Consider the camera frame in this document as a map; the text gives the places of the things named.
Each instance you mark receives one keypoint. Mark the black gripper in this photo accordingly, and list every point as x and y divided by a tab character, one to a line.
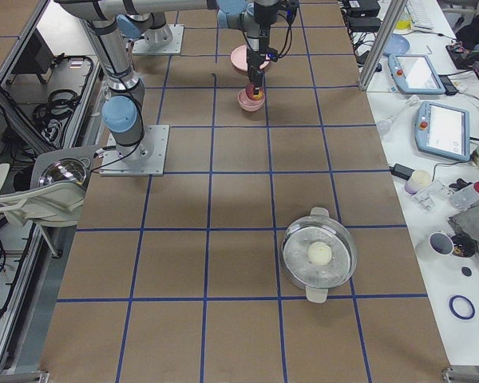
259	40

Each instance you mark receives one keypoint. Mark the red apple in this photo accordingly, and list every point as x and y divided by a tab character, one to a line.
253	92

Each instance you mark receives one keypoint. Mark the pink bowl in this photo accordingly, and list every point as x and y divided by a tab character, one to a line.
250	105

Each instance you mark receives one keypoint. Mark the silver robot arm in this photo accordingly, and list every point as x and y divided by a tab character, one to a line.
121	113
254	20

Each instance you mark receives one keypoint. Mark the pink plate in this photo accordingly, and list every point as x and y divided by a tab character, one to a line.
238	58

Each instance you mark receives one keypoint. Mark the blue plate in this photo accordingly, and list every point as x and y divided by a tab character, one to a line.
397	45

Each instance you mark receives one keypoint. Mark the steel bowl on chair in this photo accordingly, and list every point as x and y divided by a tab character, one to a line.
67	169

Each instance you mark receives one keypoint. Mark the light bulb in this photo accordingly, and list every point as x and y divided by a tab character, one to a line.
384	125

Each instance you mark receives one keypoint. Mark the far teach pendant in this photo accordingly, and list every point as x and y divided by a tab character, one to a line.
414	74

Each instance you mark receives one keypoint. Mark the teach pendant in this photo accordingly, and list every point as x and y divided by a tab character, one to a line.
414	74
442	130

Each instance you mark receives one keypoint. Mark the black power adapter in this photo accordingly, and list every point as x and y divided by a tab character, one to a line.
401	171

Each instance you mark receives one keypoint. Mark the near teach pendant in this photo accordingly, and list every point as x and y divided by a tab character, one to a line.
442	130

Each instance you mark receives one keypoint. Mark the lilac cup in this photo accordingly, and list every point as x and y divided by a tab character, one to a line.
419	179

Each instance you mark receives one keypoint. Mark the white office chair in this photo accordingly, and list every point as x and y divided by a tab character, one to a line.
53	205

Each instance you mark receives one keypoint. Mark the white mug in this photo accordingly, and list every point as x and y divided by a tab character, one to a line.
434	246

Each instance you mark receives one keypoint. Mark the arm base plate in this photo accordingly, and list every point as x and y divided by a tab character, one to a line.
163	41
147	159

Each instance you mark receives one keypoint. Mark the aluminium frame post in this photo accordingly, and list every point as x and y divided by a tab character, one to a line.
393	12

